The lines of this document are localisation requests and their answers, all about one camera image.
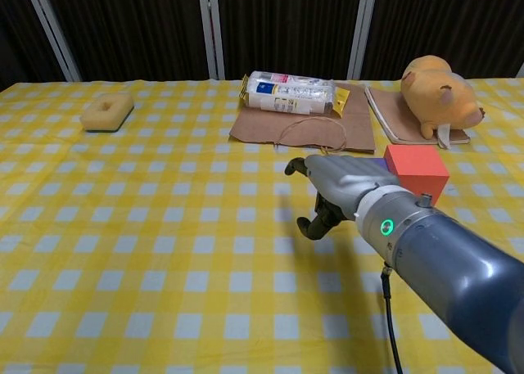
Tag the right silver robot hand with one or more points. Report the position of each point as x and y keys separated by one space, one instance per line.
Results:
x=348 y=179

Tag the large red cube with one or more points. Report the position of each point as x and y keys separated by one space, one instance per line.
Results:
x=417 y=169

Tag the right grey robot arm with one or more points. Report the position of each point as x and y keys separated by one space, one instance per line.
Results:
x=450 y=267

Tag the brown notebook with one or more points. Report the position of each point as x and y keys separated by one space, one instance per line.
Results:
x=399 y=118

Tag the brown paper bag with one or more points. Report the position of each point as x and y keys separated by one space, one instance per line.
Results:
x=262 y=128

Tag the plastic snack package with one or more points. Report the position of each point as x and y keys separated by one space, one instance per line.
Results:
x=286 y=95

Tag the orange plush toy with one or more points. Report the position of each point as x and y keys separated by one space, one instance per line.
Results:
x=438 y=95

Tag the yellow checkered tablecloth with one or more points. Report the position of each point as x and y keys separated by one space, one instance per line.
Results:
x=163 y=267

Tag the yellow sponge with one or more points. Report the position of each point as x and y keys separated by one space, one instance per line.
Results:
x=107 y=114

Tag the black pleated curtain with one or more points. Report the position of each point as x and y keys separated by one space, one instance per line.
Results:
x=123 y=30

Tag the white frame post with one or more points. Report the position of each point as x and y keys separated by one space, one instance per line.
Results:
x=362 y=30
x=521 y=70
x=210 y=30
x=51 y=28

